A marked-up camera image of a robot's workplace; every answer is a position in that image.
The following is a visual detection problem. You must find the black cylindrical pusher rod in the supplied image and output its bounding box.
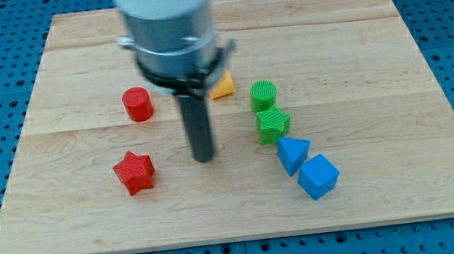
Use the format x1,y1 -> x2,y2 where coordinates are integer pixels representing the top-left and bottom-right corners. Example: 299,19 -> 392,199
177,95 -> 215,162

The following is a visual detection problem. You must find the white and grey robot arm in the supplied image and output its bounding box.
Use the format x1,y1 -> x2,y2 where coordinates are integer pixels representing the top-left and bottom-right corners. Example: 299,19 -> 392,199
113,0 -> 222,162

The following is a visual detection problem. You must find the green star block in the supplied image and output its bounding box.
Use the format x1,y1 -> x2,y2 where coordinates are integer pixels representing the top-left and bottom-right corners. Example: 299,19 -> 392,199
256,105 -> 291,145

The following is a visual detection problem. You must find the red star block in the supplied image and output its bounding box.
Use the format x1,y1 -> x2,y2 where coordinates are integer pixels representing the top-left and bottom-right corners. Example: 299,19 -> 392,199
113,151 -> 156,196

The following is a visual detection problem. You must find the yellow block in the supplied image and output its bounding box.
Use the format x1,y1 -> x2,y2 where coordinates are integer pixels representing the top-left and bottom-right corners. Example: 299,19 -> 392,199
209,71 -> 235,100

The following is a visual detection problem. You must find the red cylinder block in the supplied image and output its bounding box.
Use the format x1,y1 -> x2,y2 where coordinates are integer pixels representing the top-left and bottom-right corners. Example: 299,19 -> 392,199
122,87 -> 154,122

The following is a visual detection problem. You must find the green cylinder block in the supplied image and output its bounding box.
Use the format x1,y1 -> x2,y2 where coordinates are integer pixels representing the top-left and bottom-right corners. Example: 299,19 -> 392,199
250,80 -> 277,113

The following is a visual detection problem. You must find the blue triangle block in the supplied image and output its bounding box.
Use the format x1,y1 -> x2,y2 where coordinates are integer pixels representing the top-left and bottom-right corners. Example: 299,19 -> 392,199
277,137 -> 310,176

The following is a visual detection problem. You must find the light wooden board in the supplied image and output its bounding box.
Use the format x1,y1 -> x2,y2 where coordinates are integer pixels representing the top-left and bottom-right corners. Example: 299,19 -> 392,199
0,0 -> 454,254

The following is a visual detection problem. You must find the blue cube block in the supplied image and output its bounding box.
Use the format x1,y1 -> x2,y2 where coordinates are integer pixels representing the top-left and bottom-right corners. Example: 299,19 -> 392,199
298,153 -> 340,201

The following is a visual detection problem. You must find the black clamp ring bracket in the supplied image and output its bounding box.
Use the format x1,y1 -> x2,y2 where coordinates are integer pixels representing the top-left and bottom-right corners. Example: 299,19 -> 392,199
117,30 -> 238,98

